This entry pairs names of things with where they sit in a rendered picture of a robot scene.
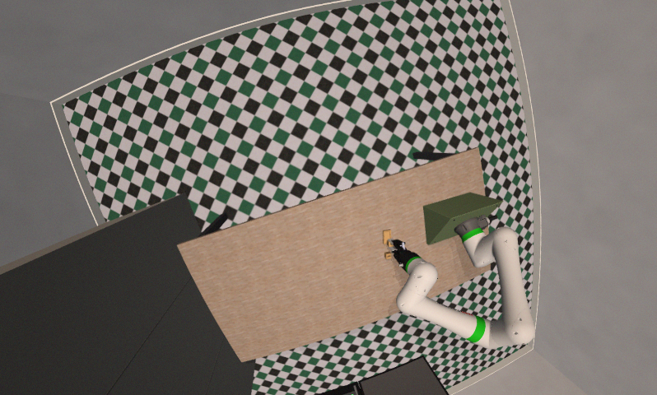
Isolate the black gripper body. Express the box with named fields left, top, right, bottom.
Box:
left=398, top=248, right=411, bottom=263

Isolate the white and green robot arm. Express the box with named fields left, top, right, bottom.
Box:
left=396, top=215, right=535, bottom=349

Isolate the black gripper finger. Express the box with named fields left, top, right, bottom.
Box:
left=388, top=239, right=406, bottom=254
left=388, top=246, right=401, bottom=264

